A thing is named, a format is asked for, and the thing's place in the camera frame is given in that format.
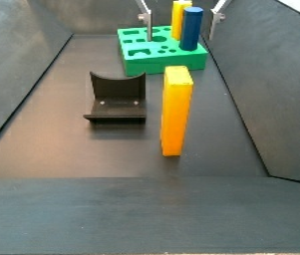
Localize blue hexagonal prism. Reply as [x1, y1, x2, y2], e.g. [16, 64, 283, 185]
[180, 7, 204, 51]

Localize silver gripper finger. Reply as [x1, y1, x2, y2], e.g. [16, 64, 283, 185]
[208, 0, 232, 40]
[135, 0, 152, 41]

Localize yellow star prism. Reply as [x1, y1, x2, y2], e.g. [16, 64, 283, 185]
[170, 0, 192, 40]

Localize yellow rectangular block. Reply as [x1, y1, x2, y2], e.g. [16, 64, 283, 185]
[160, 66, 193, 156]

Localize green shape sorter board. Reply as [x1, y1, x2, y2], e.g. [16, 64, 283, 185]
[118, 26, 208, 76]

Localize black curved holder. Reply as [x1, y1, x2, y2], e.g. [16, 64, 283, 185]
[83, 73, 147, 122]

